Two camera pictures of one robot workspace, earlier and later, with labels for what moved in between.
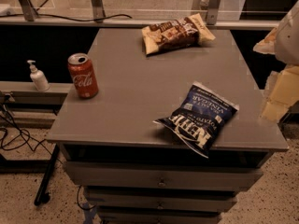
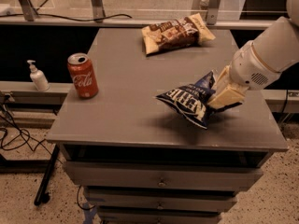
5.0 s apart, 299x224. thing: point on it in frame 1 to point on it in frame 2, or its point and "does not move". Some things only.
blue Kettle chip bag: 199,119 to 192,101
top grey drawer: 156,175 does not move
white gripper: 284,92 to 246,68
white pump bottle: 38,77 does not move
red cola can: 82,74 does not move
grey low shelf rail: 31,107 does not move
